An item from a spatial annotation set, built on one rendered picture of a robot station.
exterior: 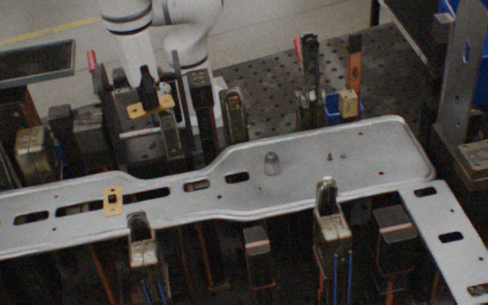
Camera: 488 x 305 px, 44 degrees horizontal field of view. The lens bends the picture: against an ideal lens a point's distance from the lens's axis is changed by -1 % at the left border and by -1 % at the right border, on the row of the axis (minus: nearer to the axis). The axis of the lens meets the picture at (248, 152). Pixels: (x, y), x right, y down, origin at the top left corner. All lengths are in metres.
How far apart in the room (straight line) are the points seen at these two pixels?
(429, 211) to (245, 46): 2.48
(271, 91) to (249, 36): 1.65
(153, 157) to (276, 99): 0.66
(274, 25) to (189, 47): 2.12
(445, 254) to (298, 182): 0.33
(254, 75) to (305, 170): 0.85
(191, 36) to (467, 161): 0.78
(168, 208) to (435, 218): 0.53
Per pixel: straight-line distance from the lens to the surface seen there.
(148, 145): 1.46
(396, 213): 1.24
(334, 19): 3.78
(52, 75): 1.43
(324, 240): 1.12
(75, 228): 1.28
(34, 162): 1.39
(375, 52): 2.19
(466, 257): 1.17
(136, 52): 1.01
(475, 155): 1.27
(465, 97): 1.28
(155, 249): 1.13
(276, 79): 2.07
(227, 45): 3.59
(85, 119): 1.40
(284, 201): 1.23
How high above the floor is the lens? 1.90
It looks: 42 degrees down
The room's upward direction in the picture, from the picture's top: 7 degrees counter-clockwise
